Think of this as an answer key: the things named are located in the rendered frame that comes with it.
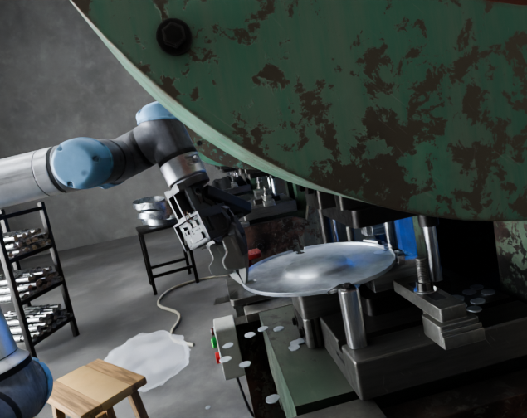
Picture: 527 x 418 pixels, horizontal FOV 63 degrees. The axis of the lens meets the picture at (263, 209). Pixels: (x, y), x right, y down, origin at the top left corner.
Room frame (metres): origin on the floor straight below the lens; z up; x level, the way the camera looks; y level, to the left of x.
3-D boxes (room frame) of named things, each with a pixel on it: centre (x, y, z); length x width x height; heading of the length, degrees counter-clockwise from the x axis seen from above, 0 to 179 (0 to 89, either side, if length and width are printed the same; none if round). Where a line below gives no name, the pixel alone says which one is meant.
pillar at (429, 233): (0.72, -0.28, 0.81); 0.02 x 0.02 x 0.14
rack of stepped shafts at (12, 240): (2.69, 1.65, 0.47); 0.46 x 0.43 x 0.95; 77
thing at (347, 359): (0.80, -0.21, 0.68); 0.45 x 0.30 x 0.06; 7
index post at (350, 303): (0.61, -0.10, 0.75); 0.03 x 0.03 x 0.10; 7
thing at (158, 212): (3.71, 0.91, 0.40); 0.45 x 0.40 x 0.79; 19
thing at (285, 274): (0.78, -0.08, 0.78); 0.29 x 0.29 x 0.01
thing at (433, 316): (0.63, -0.23, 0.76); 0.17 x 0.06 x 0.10; 7
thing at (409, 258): (0.79, -0.20, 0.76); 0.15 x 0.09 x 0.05; 7
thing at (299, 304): (0.77, -0.03, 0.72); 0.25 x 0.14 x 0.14; 97
